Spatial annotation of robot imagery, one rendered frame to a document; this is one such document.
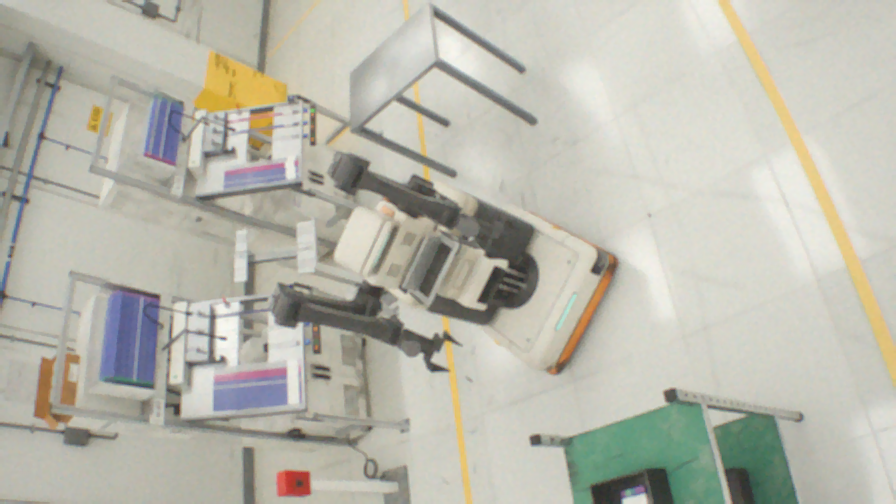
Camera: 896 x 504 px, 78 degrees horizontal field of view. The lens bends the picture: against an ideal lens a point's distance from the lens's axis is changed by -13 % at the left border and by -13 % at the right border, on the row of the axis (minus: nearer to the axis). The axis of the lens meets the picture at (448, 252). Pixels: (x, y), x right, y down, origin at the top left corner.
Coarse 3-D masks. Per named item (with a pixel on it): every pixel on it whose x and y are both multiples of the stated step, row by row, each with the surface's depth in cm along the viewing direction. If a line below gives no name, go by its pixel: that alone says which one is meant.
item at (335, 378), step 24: (264, 336) 396; (336, 336) 399; (360, 336) 414; (240, 360) 414; (264, 360) 388; (312, 360) 378; (336, 360) 391; (360, 360) 405; (312, 384) 370; (336, 384) 383; (360, 384) 396; (264, 408) 374; (312, 408) 363; (336, 408) 375; (360, 408) 388; (312, 432) 370; (360, 432) 382
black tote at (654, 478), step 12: (648, 468) 147; (660, 468) 151; (612, 480) 151; (624, 480) 156; (636, 480) 156; (648, 480) 144; (660, 480) 148; (600, 492) 157; (612, 492) 160; (660, 492) 146
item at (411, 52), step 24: (408, 24) 331; (432, 24) 315; (456, 24) 335; (384, 48) 343; (408, 48) 324; (432, 48) 308; (360, 72) 355; (384, 72) 335; (408, 72) 318; (456, 72) 312; (360, 96) 348; (384, 96) 328; (360, 120) 340; (432, 120) 407; (528, 120) 352; (384, 144) 358; (432, 168) 385
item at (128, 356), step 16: (112, 304) 317; (128, 304) 322; (144, 304) 328; (112, 320) 312; (128, 320) 318; (144, 320) 325; (112, 336) 308; (128, 336) 314; (144, 336) 321; (112, 352) 304; (128, 352) 311; (144, 352) 317; (112, 368) 301; (128, 368) 307; (144, 368) 313; (128, 384) 309; (144, 384) 312
